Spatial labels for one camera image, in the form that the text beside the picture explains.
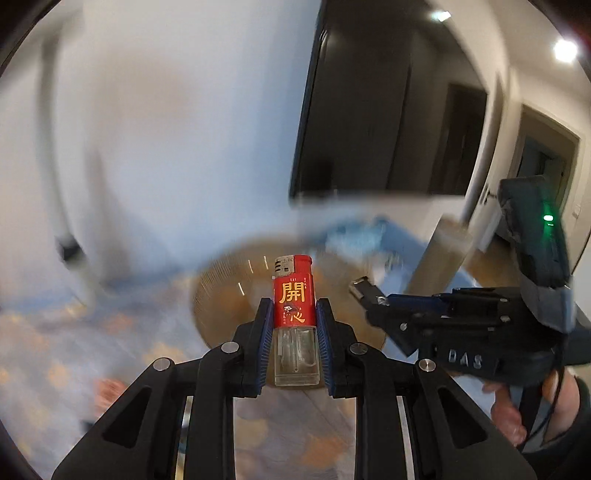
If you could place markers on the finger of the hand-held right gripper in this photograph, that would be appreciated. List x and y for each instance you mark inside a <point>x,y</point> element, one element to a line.
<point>369,294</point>
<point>392,330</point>

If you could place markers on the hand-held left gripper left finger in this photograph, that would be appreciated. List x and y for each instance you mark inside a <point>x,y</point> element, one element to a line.
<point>267,342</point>

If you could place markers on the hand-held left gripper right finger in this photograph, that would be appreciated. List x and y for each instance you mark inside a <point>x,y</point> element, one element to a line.
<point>323,350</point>

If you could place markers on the red lighter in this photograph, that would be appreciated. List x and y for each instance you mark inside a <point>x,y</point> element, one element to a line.
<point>294,300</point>

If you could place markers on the person's right forearm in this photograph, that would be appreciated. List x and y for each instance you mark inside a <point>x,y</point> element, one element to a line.
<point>568,454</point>

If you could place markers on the person's right hand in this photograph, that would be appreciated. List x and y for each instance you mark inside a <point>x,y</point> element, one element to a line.
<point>508,415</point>

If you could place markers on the beige cardboard tube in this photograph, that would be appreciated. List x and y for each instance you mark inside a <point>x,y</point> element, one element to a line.
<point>441,258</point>

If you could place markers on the blue patterned tablecloth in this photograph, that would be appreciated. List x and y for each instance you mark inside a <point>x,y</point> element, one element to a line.
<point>69,332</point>

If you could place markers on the dark door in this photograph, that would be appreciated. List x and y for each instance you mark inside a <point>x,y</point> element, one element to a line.
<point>540,147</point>

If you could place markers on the black device on pole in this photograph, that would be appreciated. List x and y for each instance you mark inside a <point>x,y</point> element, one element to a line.
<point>68,248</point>

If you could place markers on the ceiling spotlight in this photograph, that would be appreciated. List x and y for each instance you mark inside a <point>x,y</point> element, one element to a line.
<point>441,15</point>
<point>565,49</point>

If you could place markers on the black wall television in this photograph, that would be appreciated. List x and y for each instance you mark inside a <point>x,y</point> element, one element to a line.
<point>369,115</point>

